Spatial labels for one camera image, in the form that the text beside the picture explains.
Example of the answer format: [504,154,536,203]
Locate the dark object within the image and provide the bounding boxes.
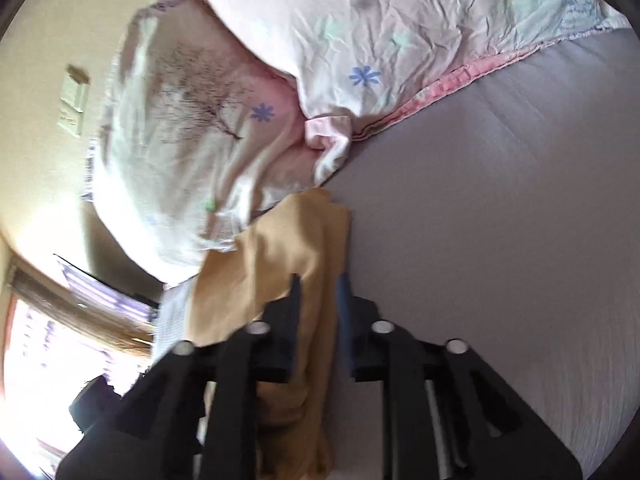
[67,374,121,433]

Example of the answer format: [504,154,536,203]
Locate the white checkered cloth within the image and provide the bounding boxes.
[149,277,203,363]

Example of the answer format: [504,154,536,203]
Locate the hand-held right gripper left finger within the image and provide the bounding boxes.
[117,274,304,480]

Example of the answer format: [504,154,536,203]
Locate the yellow cloth garment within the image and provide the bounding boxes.
[187,187,356,480]

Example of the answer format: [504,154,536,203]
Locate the striped dark framed panel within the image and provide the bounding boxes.
[54,254,158,322]

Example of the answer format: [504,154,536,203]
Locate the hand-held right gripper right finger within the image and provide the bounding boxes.
[338,275,532,480]

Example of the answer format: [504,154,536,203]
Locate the white tree print pillow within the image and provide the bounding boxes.
[82,0,361,288]

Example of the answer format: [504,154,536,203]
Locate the pink floral quilt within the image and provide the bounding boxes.
[132,0,633,143]

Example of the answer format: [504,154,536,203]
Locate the brown curtain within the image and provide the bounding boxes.
[7,257,156,358]

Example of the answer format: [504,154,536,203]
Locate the grey bed sheet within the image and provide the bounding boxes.
[320,27,640,480]

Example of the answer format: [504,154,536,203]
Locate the white wall switch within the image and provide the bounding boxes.
[57,64,91,136]

